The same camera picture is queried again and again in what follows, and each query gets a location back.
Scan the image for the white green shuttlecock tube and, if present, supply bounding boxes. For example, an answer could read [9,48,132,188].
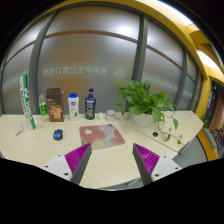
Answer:
[19,75,36,130]

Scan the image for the small white jar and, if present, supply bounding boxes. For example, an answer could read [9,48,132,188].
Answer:
[106,110,115,121]

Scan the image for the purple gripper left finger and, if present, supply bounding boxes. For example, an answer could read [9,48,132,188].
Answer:
[42,142,93,186]

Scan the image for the crumpled white paper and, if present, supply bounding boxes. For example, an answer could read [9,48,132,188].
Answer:
[96,112,105,120]

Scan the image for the brown carton box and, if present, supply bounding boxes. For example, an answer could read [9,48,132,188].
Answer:
[46,88,64,122]

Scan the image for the green potted plant white pot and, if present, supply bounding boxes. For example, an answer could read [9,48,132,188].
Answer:
[116,79,183,146]

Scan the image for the floral pastel mouse pad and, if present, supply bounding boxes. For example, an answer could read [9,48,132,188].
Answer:
[79,124,125,150]

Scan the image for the clear green-label plastic bottle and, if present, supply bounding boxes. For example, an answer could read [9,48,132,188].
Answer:
[38,94,49,122]

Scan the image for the white lotion bottle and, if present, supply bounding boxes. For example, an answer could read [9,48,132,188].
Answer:
[68,93,79,121]

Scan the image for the dark blue shampoo bottle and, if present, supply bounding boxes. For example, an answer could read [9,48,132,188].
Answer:
[85,88,96,120]

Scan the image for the blue computer mouse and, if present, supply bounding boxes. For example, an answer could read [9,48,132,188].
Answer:
[53,129,63,141]

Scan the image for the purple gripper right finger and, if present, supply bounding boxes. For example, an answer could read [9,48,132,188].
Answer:
[132,143,183,186]

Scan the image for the small white packet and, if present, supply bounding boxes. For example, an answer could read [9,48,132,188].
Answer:
[14,124,24,135]

